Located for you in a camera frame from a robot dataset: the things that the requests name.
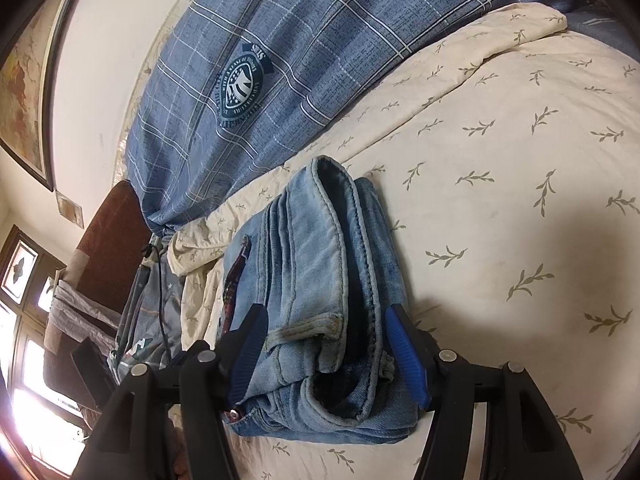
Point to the wooden framed window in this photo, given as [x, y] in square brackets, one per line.
[20, 270]

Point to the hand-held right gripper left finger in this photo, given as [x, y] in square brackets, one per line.
[247, 355]

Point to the framed painting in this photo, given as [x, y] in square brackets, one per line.
[20, 95]

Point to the white power plug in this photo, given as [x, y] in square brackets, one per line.
[152, 247]

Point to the blue denim pants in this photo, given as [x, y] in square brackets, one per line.
[310, 270]

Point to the lilac cloth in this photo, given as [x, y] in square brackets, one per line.
[80, 310]

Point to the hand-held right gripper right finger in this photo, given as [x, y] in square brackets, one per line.
[407, 355]

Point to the cream leaf-print blanket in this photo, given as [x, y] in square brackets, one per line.
[500, 235]

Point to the blue-grey bed sheet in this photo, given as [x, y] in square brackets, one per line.
[595, 22]

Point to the small wall picture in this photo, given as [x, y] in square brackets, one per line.
[70, 207]

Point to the blue plaid blanket with emblem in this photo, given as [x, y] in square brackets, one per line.
[325, 60]

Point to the brown sofa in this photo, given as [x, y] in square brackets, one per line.
[115, 230]

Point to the grey printed quilt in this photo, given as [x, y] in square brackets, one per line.
[150, 320]

